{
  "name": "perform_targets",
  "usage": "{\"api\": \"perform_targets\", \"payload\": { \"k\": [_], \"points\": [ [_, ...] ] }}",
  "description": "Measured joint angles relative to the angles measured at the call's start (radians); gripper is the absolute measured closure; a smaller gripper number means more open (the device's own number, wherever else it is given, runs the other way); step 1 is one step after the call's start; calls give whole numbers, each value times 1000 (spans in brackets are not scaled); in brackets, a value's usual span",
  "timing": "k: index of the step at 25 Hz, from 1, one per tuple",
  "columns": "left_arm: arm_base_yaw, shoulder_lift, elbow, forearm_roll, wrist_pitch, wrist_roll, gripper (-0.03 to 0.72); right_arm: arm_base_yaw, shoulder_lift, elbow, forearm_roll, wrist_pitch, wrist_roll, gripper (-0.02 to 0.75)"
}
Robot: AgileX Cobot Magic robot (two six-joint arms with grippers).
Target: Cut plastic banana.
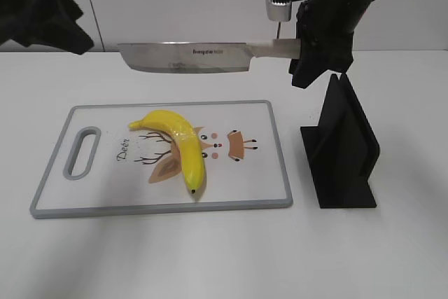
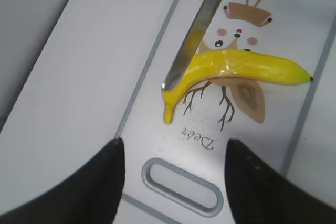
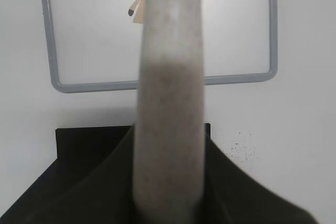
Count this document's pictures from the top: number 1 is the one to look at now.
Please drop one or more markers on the black knife stand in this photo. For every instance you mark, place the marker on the black knife stand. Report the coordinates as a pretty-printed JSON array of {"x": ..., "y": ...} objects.
[{"x": 341, "y": 149}]

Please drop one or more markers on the black cloth-covered right gripper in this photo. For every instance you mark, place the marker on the black cloth-covered right gripper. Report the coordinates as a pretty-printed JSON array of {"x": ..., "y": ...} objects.
[{"x": 320, "y": 51}]

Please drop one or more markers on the white grey-rimmed cutting board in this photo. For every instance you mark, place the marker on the white grey-rimmed cutting board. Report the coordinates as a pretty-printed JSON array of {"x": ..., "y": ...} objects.
[{"x": 99, "y": 167}]

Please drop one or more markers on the yellow plastic banana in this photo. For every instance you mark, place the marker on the yellow plastic banana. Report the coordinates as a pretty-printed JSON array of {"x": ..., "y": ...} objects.
[{"x": 187, "y": 142}]

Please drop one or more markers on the black cloth-covered left arm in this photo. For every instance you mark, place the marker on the black cloth-covered left arm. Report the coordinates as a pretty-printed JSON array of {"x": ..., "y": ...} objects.
[{"x": 51, "y": 23}]

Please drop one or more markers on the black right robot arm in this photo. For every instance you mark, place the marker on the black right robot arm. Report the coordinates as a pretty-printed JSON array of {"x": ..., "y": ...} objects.
[{"x": 325, "y": 29}]

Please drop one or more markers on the steel kitchen knife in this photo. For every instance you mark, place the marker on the steel kitchen knife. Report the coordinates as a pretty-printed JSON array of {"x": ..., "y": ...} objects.
[{"x": 204, "y": 57}]

